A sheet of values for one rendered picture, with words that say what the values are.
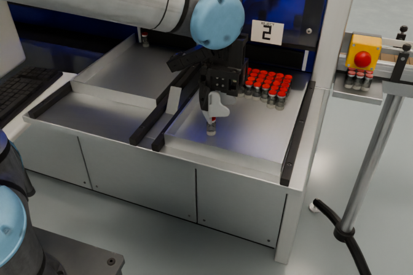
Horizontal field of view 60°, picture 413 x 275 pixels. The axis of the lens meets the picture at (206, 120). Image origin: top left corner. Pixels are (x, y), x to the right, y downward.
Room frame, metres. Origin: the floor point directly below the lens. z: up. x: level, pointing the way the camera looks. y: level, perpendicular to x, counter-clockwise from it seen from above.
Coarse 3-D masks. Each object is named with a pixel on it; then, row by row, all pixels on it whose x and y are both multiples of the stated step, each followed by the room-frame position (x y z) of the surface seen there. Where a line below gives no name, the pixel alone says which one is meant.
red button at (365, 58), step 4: (360, 52) 0.80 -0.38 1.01; (364, 52) 0.80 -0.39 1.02; (356, 56) 0.79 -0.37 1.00; (360, 56) 0.79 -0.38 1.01; (364, 56) 0.79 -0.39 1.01; (368, 56) 0.78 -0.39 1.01; (356, 60) 0.79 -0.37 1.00; (360, 60) 0.79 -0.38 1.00; (364, 60) 0.78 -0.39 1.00; (368, 60) 0.78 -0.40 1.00; (356, 64) 0.79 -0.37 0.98; (360, 64) 0.79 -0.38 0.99; (364, 64) 0.78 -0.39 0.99; (368, 64) 0.78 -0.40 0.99
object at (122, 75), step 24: (120, 48) 1.06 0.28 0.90; (144, 48) 1.10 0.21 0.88; (168, 48) 1.10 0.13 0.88; (96, 72) 0.93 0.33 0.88; (120, 72) 0.93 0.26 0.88; (144, 72) 0.93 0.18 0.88; (168, 72) 0.93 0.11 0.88; (96, 96) 0.80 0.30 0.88; (120, 96) 0.78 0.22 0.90; (144, 96) 0.75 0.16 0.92
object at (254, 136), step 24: (192, 96) 0.75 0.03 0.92; (288, 96) 0.80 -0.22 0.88; (192, 120) 0.70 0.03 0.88; (216, 120) 0.70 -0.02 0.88; (240, 120) 0.70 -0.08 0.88; (264, 120) 0.70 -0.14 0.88; (288, 120) 0.70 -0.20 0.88; (168, 144) 0.60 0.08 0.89; (192, 144) 0.58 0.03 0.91; (216, 144) 0.61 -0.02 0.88; (240, 144) 0.61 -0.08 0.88; (264, 144) 0.61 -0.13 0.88; (288, 144) 0.58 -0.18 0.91; (264, 168) 0.52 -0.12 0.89
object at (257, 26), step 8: (256, 24) 0.92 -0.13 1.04; (264, 24) 0.91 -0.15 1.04; (272, 24) 0.90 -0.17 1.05; (280, 24) 0.89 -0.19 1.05; (256, 32) 0.92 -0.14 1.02; (272, 32) 0.90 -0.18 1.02; (280, 32) 0.89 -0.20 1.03; (256, 40) 0.92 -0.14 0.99; (264, 40) 0.91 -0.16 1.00; (272, 40) 0.90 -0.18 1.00; (280, 40) 0.89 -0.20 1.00
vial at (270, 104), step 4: (272, 92) 0.75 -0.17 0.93; (276, 92) 0.75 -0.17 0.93; (268, 96) 0.75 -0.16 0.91; (272, 96) 0.75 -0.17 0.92; (276, 96) 0.75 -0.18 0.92; (268, 100) 0.75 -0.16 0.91; (272, 100) 0.74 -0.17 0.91; (268, 104) 0.75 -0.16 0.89; (272, 104) 0.74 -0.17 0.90; (272, 108) 0.74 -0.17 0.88
